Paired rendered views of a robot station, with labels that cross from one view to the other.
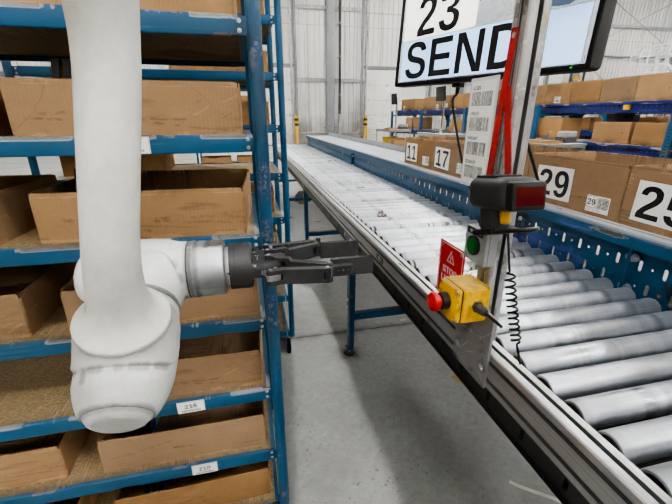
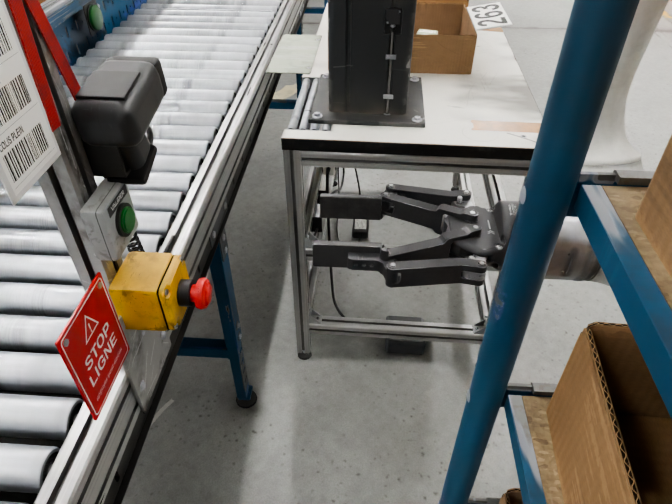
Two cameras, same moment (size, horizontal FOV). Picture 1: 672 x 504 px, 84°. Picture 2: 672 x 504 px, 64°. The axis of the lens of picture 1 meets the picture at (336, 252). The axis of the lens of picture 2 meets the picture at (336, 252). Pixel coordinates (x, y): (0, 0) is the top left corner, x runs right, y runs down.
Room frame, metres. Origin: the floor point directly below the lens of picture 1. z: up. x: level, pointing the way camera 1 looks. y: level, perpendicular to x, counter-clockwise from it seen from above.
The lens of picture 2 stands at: (1.05, 0.11, 1.31)
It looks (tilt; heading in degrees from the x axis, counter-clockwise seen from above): 40 degrees down; 197
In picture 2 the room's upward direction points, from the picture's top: straight up
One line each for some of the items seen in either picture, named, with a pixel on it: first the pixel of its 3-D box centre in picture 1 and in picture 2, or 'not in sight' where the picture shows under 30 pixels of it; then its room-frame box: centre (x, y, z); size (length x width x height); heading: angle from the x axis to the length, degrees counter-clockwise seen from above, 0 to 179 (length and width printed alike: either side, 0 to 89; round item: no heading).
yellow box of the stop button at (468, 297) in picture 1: (470, 307); (167, 271); (0.63, -0.25, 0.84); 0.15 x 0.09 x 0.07; 13
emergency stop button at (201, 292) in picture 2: (439, 300); (192, 293); (0.65, -0.20, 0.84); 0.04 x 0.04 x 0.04; 13
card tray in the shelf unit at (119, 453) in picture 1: (193, 402); not in sight; (0.88, 0.42, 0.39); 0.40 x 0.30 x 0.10; 103
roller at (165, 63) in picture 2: not in sight; (164, 68); (-0.23, -0.79, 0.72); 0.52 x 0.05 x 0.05; 103
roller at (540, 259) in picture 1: (488, 268); not in sight; (1.10, -0.48, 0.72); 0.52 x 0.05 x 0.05; 103
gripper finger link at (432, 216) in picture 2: (298, 267); (426, 214); (0.56, 0.06, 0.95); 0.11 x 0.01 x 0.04; 79
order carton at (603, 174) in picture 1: (604, 182); not in sight; (1.27, -0.91, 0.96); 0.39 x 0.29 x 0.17; 13
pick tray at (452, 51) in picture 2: not in sight; (399, 35); (-0.47, -0.17, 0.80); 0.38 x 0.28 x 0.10; 103
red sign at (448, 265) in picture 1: (457, 277); (106, 325); (0.74, -0.26, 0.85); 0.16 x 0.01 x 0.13; 13
